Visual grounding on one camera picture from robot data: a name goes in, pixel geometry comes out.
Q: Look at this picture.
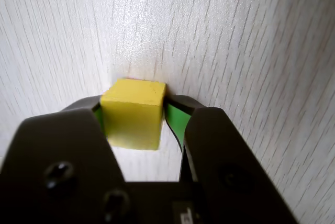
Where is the yellow wooden cube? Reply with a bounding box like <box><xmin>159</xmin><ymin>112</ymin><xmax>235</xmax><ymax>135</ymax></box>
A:
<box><xmin>100</xmin><ymin>78</ymin><xmax>168</xmax><ymax>152</ymax></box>

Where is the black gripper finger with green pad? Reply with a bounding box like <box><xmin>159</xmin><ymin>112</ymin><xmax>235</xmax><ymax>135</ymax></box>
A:
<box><xmin>165</xmin><ymin>94</ymin><xmax>299</xmax><ymax>224</ymax></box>
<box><xmin>0</xmin><ymin>95</ymin><xmax>132</xmax><ymax>224</ymax></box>

